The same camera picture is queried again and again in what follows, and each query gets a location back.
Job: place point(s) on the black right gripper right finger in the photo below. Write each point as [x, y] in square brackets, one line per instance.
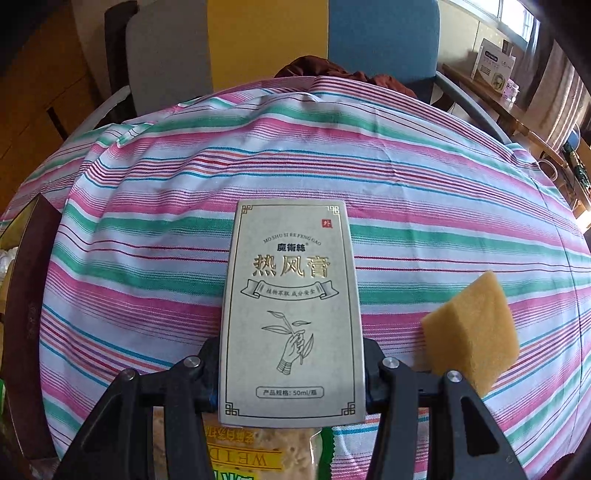
[464, 440]

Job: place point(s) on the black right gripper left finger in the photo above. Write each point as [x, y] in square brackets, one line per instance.
[116, 439]

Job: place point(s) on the yellow sponge block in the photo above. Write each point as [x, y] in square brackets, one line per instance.
[473, 333]

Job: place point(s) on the beige medicine box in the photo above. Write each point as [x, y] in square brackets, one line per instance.
[291, 353]

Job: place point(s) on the green-edged cracker packet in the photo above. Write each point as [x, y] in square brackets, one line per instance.
[260, 453]

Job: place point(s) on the striped pink green bedsheet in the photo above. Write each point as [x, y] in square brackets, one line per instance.
[137, 271]

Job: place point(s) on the gold maroon storage box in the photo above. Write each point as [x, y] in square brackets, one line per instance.
[31, 233]

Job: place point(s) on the wooden side table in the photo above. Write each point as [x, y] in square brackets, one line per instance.
[510, 118]

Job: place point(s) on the dark red cloth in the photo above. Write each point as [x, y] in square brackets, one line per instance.
[310, 65]

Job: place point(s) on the white product box on table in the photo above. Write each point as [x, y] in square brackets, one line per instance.
[493, 67]

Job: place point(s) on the grey yellow blue chair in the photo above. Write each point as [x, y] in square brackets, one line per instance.
[169, 51]

